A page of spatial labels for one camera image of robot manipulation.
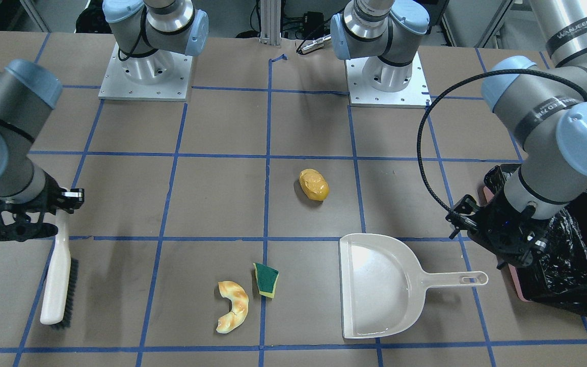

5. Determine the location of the yellow lemon toy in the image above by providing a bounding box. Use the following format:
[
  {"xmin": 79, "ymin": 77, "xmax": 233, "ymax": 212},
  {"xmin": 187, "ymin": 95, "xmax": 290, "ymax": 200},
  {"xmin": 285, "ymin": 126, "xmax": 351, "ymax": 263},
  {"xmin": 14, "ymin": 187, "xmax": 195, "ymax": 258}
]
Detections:
[{"xmin": 299, "ymin": 169, "xmax": 329, "ymax": 201}]

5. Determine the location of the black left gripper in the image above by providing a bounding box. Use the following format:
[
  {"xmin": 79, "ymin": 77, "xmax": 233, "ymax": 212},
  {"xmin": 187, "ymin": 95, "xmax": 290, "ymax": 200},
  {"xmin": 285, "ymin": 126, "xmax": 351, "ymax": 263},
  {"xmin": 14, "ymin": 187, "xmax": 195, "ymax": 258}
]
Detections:
[{"xmin": 446, "ymin": 191, "xmax": 548, "ymax": 269}]

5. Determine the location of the white hand brush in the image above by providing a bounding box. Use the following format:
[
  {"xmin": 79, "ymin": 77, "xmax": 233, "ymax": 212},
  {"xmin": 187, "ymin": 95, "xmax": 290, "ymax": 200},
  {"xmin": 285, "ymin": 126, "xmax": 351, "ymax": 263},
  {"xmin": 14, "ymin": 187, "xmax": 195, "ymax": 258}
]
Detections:
[{"xmin": 40, "ymin": 211, "xmax": 78, "ymax": 329}]

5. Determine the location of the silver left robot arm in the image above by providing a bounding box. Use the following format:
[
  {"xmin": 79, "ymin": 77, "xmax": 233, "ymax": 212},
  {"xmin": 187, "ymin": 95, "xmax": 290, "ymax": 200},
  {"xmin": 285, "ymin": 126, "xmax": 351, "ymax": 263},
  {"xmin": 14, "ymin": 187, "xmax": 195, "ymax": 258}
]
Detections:
[{"xmin": 416, "ymin": 1, "xmax": 587, "ymax": 269}]

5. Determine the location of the black bag lined bin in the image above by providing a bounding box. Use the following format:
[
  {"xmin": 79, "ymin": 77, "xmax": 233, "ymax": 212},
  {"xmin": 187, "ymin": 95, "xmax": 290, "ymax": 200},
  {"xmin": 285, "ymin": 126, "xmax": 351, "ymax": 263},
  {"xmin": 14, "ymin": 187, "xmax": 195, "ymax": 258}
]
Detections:
[{"xmin": 482, "ymin": 164, "xmax": 587, "ymax": 319}]

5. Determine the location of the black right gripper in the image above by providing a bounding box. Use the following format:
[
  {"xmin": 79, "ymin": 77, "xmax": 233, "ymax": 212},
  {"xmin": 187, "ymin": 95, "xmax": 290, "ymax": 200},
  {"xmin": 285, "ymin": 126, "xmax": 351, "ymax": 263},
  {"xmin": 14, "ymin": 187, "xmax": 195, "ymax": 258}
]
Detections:
[{"xmin": 0, "ymin": 186, "xmax": 85, "ymax": 242}]

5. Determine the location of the yellow croissant toy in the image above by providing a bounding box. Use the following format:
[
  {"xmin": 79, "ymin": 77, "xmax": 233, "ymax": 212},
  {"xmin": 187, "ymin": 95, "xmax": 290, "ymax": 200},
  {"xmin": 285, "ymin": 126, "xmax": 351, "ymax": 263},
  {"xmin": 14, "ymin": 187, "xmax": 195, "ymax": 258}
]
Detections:
[{"xmin": 215, "ymin": 280, "xmax": 249, "ymax": 334}]

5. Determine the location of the green yellow sponge piece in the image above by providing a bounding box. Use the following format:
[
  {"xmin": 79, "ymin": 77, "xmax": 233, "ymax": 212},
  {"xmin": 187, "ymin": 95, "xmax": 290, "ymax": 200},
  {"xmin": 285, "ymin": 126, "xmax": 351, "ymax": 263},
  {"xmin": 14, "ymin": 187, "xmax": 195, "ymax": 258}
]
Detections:
[{"xmin": 253, "ymin": 263, "xmax": 279, "ymax": 299}]

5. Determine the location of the white plastic dustpan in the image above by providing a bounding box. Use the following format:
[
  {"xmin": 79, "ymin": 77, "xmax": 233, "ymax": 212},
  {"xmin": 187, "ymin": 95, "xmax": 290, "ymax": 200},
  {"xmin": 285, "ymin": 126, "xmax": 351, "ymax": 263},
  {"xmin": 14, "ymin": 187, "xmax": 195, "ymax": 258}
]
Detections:
[{"xmin": 339, "ymin": 233, "xmax": 489, "ymax": 339}]

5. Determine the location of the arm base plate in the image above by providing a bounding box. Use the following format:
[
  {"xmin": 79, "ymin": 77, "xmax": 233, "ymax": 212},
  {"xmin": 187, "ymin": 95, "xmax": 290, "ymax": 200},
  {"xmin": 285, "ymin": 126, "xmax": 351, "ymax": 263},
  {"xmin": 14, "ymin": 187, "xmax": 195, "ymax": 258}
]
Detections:
[
  {"xmin": 344, "ymin": 53, "xmax": 431, "ymax": 109},
  {"xmin": 98, "ymin": 44, "xmax": 194, "ymax": 102}
]

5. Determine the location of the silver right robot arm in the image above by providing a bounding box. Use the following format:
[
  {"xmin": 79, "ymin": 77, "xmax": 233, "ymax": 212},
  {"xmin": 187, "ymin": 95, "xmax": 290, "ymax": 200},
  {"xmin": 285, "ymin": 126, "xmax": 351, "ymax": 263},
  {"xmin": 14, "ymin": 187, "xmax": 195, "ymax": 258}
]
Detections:
[{"xmin": 0, "ymin": 1, "xmax": 209, "ymax": 242}]

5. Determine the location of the aluminium frame post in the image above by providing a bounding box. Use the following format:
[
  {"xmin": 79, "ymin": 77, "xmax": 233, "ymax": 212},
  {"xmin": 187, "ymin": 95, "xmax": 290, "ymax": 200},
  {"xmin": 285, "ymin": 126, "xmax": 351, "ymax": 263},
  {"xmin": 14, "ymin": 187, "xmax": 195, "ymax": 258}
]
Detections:
[{"xmin": 258, "ymin": 0, "xmax": 283, "ymax": 48}]

